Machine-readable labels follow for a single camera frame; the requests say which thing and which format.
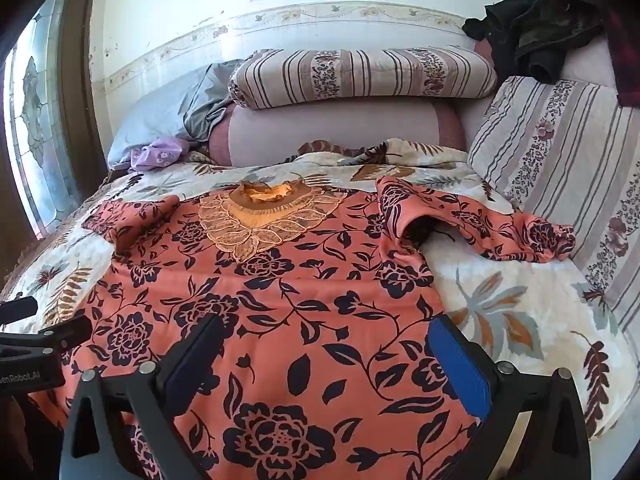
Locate orange floral dress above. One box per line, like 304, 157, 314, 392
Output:
30, 176, 577, 480

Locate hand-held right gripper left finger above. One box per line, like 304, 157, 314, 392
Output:
59, 312, 233, 480

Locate long striped floral pillow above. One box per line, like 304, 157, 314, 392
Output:
228, 47, 499, 111

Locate stained glass window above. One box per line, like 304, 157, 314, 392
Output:
2, 0, 81, 238

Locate dark red plaid cloth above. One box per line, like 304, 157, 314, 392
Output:
602, 2, 640, 107

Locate square striped floral cushion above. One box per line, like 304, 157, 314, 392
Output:
467, 76, 640, 341

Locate grey-blue pillow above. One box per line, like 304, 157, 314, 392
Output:
106, 59, 246, 171

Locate cream leaf-print blanket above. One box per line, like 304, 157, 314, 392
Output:
0, 139, 628, 441

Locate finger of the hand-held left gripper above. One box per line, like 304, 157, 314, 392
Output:
0, 316, 94, 361
0, 297, 39, 326

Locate black jacket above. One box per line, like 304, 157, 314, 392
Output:
462, 0, 608, 85

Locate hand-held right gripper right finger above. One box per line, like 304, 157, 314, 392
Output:
427, 314, 592, 480

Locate purple floral cloth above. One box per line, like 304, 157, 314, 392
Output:
130, 136, 191, 172

